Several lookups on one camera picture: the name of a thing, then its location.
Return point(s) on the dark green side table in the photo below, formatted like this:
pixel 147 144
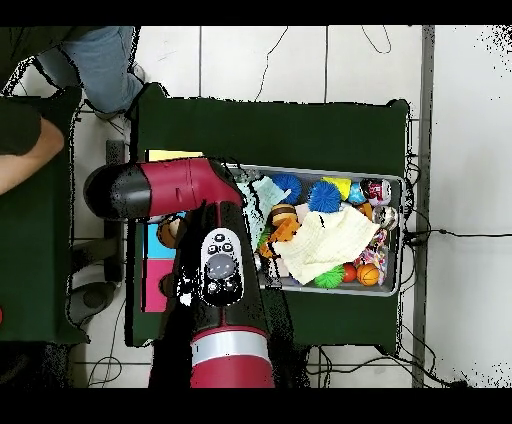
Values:
pixel 36 240

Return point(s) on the person's forearm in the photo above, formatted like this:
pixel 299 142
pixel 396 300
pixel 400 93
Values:
pixel 28 164

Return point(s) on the toy burger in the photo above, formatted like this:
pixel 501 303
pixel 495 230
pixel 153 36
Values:
pixel 283 214

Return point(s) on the yellow foam wedge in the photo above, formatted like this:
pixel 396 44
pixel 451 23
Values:
pixel 342 186

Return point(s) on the black upright bar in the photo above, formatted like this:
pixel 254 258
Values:
pixel 116 150

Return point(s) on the shallow mesh bin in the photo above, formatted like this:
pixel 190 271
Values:
pixel 394 280

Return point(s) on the dark green table cloth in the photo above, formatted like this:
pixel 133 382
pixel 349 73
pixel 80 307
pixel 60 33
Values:
pixel 280 132

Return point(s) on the polka-dot cloth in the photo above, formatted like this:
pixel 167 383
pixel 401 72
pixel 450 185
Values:
pixel 374 256

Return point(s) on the person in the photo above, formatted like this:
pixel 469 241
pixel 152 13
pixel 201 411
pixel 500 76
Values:
pixel 100 68

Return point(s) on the cream waffle cloth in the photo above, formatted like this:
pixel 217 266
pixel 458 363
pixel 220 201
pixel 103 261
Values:
pixel 328 244

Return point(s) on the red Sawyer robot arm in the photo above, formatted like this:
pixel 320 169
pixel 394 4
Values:
pixel 180 188

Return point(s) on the wooden three-hole box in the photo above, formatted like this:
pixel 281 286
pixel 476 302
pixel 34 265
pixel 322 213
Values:
pixel 158 286

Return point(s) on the green spiky ball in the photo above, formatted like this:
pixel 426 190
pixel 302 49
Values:
pixel 330 276

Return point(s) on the mint green waffle cloth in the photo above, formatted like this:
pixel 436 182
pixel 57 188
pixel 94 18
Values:
pixel 274 192

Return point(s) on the crushed soda can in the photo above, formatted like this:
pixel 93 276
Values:
pixel 376 192

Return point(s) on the blue spiky ball with eyes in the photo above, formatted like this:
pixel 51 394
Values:
pixel 324 196

